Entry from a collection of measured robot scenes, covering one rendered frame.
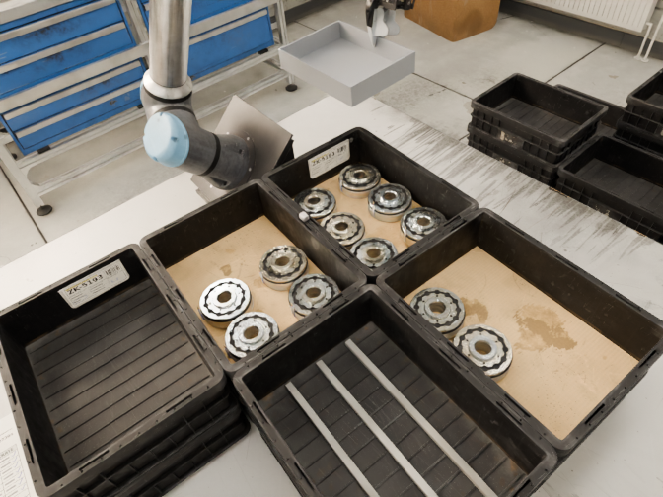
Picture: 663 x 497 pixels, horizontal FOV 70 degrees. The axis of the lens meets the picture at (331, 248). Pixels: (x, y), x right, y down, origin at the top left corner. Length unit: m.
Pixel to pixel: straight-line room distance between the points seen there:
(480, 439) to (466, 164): 0.88
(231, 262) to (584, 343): 0.72
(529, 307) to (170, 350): 0.70
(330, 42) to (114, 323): 0.87
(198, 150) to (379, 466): 0.81
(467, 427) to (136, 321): 0.67
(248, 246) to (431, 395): 0.52
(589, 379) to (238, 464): 0.65
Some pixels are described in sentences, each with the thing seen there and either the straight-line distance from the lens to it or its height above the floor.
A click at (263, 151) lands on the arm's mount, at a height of 0.89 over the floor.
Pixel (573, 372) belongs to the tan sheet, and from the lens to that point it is 0.95.
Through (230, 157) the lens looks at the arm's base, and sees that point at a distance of 1.27.
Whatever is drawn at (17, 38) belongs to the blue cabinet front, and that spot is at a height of 0.81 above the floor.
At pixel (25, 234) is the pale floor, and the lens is 2.89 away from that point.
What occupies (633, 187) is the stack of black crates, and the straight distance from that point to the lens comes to 2.09.
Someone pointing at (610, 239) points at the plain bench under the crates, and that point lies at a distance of 1.37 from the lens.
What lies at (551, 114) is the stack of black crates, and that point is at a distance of 2.18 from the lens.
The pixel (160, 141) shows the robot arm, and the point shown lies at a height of 0.99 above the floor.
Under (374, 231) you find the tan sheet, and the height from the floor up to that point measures 0.83.
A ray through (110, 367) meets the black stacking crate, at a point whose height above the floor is 0.83.
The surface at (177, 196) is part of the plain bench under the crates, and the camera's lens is 1.52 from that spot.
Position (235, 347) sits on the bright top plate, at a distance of 0.92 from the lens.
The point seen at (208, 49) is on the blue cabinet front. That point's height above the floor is 0.45.
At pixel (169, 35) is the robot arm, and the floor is 1.19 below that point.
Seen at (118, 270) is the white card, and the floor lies 0.89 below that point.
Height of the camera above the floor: 1.62
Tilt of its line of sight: 48 degrees down
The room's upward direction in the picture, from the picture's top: 7 degrees counter-clockwise
